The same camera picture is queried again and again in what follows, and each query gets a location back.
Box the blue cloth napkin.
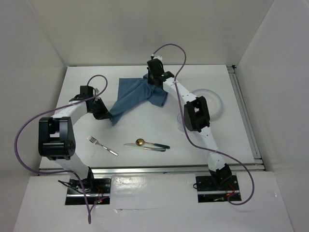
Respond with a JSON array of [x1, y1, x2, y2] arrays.
[[110, 74, 168, 126]]

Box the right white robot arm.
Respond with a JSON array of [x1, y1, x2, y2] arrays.
[[147, 54, 232, 189]]

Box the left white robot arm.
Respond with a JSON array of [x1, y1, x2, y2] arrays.
[[38, 86, 112, 193]]

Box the silver fork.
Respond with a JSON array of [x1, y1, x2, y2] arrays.
[[87, 136, 118, 156]]

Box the silver table knife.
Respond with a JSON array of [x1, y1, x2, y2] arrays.
[[124, 143, 166, 152]]

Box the clear plastic cup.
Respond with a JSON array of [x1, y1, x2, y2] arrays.
[[177, 113, 184, 132]]

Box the clear glass bowl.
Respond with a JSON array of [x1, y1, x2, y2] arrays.
[[192, 88, 224, 121]]

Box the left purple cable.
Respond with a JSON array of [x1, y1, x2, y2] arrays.
[[14, 75, 108, 224]]

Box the purple cable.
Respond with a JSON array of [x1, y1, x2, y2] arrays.
[[153, 43, 255, 206], [14, 75, 108, 224]]

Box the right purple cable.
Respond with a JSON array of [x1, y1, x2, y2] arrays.
[[153, 43, 255, 206]]

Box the gold spoon teal handle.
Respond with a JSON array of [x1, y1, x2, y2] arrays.
[[135, 138, 170, 149]]

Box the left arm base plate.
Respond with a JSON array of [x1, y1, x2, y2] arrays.
[[58, 177, 112, 205]]

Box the aluminium front rail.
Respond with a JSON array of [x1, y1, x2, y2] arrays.
[[38, 164, 215, 176]]

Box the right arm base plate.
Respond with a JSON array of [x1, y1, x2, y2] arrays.
[[193, 175, 241, 203]]

